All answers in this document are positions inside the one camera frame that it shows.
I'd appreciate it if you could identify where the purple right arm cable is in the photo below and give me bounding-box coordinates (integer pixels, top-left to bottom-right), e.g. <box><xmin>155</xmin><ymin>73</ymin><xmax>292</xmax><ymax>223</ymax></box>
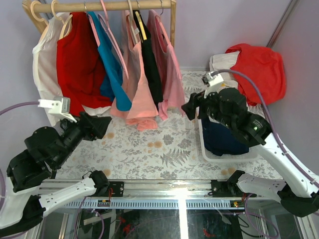
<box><xmin>214</xmin><ymin>69</ymin><xmax>319</xmax><ymax>190</ymax></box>

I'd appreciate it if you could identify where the beige hanger with red shirt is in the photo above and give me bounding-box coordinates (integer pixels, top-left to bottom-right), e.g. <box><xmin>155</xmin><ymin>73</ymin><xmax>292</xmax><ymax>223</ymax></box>
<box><xmin>51</xmin><ymin>0</ymin><xmax>73</xmax><ymax>40</ymax></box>

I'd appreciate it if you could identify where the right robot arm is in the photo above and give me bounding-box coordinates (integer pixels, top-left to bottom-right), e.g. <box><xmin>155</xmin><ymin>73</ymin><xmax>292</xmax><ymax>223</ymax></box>
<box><xmin>181</xmin><ymin>88</ymin><xmax>319</xmax><ymax>217</ymax></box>

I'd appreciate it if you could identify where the white garment in basket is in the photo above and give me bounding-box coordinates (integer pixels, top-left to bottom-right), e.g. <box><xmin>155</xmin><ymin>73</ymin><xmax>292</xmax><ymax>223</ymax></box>
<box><xmin>211</xmin><ymin>52</ymin><xmax>240</xmax><ymax>87</ymax></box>

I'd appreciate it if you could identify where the aluminium frame rail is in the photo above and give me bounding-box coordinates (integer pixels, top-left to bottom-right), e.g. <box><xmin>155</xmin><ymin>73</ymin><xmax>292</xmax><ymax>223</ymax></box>
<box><xmin>37</xmin><ymin>179</ymin><xmax>305</xmax><ymax>200</ymax></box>

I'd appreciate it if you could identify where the white hanging t-shirt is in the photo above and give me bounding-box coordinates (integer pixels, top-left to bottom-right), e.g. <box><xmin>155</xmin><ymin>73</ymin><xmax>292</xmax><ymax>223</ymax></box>
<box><xmin>32</xmin><ymin>12</ymin><xmax>73</xmax><ymax>126</ymax></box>

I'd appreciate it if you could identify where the navy blue folded garment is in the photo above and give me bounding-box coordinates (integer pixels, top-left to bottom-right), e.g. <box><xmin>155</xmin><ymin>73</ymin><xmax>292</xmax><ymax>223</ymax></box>
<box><xmin>201</xmin><ymin>118</ymin><xmax>249</xmax><ymax>156</ymax></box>

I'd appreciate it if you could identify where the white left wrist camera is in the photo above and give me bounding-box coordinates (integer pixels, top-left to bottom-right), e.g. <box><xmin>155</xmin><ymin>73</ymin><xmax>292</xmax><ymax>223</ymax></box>
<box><xmin>38</xmin><ymin>97</ymin><xmax>77</xmax><ymax>122</ymax></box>

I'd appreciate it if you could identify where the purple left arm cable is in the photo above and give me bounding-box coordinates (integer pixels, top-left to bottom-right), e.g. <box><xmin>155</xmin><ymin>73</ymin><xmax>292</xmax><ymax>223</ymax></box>
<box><xmin>0</xmin><ymin>101</ymin><xmax>40</xmax><ymax>207</ymax></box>

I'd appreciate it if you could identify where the salmon pink t-shirt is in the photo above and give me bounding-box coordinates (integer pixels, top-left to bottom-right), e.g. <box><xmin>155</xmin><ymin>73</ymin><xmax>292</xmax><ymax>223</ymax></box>
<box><xmin>110</xmin><ymin>10</ymin><xmax>158</xmax><ymax>131</ymax></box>

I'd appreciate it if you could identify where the white perforated plastic basket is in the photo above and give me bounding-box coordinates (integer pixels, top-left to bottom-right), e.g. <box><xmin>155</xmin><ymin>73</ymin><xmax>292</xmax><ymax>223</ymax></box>
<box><xmin>197</xmin><ymin>119</ymin><xmax>261</xmax><ymax>163</ymax></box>

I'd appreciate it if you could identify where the blue hanging t-shirt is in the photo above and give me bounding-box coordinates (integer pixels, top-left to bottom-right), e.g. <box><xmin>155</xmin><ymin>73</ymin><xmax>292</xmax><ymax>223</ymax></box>
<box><xmin>94</xmin><ymin>14</ymin><xmax>132</xmax><ymax>112</ymax></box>

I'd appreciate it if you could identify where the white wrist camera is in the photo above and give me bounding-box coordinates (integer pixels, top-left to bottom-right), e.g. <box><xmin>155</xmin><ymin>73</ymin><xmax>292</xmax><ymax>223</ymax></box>
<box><xmin>202</xmin><ymin>72</ymin><xmax>224</xmax><ymax>98</ymax></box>
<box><xmin>38</xmin><ymin>97</ymin><xmax>77</xmax><ymax>122</ymax></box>

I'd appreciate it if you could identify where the orange-red t-shirt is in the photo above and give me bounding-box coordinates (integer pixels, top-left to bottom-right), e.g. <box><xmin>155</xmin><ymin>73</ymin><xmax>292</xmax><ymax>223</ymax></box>
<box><xmin>225</xmin><ymin>43</ymin><xmax>287</xmax><ymax>105</ymax></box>

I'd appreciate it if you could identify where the yellow hanger with black shirt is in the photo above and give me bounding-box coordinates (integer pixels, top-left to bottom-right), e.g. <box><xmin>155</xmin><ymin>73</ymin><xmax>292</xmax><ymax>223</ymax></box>
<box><xmin>135</xmin><ymin>0</ymin><xmax>147</xmax><ymax>41</ymax></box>

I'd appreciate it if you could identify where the red hanging t-shirt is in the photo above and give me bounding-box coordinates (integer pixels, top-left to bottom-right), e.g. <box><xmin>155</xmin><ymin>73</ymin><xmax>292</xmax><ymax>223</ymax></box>
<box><xmin>56</xmin><ymin>12</ymin><xmax>112</xmax><ymax>116</ymax></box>

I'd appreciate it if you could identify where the pink hanging t-shirt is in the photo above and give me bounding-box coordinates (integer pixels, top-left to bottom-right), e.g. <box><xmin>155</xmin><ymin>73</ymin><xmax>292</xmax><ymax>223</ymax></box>
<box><xmin>147</xmin><ymin>9</ymin><xmax>185</xmax><ymax>120</ymax></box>

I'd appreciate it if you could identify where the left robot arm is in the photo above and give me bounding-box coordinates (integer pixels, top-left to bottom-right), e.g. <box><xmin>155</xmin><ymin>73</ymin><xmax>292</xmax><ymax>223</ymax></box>
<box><xmin>0</xmin><ymin>112</ymin><xmax>112</xmax><ymax>238</ymax></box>

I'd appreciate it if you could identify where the black hanging t-shirt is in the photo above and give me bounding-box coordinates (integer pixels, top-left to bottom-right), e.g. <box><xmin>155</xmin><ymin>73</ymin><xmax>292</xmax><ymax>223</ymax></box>
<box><xmin>133</xmin><ymin>10</ymin><xmax>163</xmax><ymax>108</ymax></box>

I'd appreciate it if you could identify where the pink hanger with blue shirt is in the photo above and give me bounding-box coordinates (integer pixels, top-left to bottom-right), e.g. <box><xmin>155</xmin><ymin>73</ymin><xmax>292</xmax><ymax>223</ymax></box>
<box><xmin>83</xmin><ymin>1</ymin><xmax>100</xmax><ymax>47</ymax></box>

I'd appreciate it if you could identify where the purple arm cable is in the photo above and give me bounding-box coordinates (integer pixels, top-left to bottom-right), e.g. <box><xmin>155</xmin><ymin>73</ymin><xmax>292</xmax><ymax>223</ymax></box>
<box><xmin>214</xmin><ymin>69</ymin><xmax>319</xmax><ymax>190</ymax></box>
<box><xmin>0</xmin><ymin>101</ymin><xmax>40</xmax><ymax>207</ymax></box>

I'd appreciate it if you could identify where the wooden clothes rack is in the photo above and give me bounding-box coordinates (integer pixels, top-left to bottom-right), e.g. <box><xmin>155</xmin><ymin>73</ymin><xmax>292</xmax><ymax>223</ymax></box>
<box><xmin>22</xmin><ymin>0</ymin><xmax>177</xmax><ymax>46</ymax></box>

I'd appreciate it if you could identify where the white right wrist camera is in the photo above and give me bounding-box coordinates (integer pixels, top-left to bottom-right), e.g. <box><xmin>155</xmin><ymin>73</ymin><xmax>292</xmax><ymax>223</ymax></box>
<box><xmin>202</xmin><ymin>72</ymin><xmax>224</xmax><ymax>98</ymax></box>

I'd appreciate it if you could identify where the grey slotted cable duct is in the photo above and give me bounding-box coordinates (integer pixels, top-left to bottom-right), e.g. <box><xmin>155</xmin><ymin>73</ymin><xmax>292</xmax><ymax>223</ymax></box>
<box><xmin>61</xmin><ymin>198</ymin><xmax>244</xmax><ymax>210</ymax></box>

